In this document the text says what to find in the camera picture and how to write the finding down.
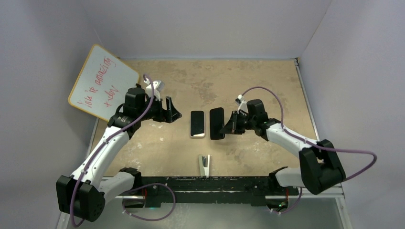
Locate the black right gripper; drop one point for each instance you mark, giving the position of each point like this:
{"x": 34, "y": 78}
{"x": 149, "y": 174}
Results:
{"x": 233, "y": 122}

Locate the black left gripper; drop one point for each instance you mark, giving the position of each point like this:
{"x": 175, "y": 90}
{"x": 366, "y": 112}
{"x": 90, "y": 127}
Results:
{"x": 168, "y": 116}

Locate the black phone case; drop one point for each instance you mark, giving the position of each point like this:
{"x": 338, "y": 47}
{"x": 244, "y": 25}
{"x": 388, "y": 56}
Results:
{"x": 211, "y": 126}

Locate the purple smartphone black screen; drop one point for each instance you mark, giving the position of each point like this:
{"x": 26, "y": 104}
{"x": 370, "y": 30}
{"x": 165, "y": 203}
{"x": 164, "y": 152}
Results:
{"x": 197, "y": 122}

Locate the white phone case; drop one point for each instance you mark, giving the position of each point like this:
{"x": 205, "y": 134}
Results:
{"x": 197, "y": 136}

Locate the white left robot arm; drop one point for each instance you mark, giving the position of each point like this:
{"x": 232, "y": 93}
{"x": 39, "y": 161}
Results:
{"x": 84, "y": 194}

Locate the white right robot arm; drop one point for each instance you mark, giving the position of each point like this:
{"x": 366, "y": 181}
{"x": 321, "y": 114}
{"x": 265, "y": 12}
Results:
{"x": 319, "y": 166}

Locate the white stapler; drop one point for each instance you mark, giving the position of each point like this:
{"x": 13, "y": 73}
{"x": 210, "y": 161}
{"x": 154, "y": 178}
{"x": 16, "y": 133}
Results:
{"x": 204, "y": 165}

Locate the yellow framed whiteboard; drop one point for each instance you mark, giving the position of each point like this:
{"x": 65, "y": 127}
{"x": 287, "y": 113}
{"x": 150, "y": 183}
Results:
{"x": 102, "y": 83}

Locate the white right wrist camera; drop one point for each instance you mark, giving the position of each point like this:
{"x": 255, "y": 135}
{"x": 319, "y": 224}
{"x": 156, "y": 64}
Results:
{"x": 242, "y": 105}

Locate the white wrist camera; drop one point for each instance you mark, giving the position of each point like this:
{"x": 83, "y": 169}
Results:
{"x": 242, "y": 105}
{"x": 154, "y": 88}

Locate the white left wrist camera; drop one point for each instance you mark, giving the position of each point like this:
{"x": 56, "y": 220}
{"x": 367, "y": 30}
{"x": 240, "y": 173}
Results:
{"x": 154, "y": 88}

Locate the black aluminium mounting rail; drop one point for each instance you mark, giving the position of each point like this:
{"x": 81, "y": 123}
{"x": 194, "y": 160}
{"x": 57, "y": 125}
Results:
{"x": 256, "y": 191}

